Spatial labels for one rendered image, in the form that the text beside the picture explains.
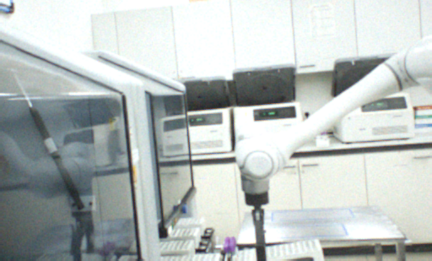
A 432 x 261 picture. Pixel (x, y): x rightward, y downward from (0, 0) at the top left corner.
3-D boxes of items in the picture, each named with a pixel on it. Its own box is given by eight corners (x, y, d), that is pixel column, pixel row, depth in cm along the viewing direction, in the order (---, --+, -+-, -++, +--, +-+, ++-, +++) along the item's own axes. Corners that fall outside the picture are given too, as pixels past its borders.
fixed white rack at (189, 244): (107, 271, 159) (105, 254, 159) (116, 261, 169) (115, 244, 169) (191, 267, 156) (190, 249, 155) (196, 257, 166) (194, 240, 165)
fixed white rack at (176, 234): (121, 256, 174) (119, 240, 174) (128, 247, 184) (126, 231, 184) (197, 252, 171) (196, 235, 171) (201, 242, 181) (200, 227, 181)
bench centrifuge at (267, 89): (235, 152, 372) (229, 67, 368) (239, 144, 434) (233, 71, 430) (305, 147, 366) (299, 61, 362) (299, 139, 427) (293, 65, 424)
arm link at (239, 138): (236, 171, 146) (238, 178, 133) (232, 122, 146) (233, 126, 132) (270, 168, 146) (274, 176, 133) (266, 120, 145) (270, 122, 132)
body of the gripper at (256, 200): (268, 193, 137) (271, 224, 137) (267, 187, 145) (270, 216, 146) (243, 195, 138) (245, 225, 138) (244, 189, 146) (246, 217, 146)
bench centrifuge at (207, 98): (164, 158, 380) (157, 80, 376) (180, 149, 441) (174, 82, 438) (231, 153, 371) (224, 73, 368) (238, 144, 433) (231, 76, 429)
